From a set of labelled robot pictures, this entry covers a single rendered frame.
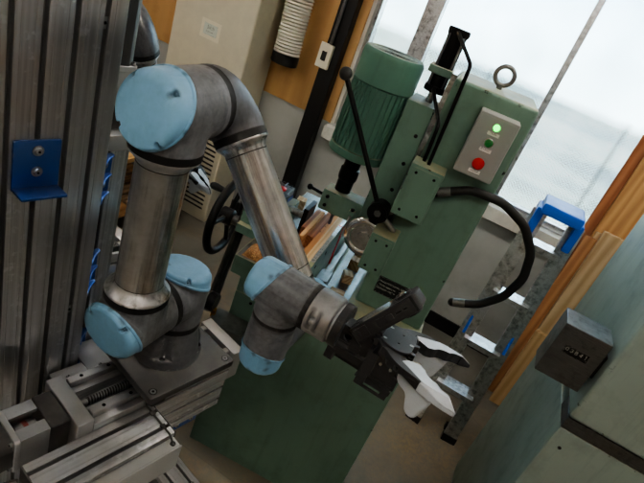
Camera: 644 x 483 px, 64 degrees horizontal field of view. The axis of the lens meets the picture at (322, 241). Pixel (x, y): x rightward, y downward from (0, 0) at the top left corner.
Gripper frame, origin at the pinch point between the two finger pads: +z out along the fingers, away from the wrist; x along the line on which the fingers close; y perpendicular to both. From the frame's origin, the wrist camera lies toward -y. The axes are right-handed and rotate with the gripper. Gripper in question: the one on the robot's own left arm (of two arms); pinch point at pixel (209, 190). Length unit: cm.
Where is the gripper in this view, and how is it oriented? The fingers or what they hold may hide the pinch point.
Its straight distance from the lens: 173.9
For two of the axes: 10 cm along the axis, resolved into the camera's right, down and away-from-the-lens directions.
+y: -7.4, 5.0, 4.5
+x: -3.0, 3.6, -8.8
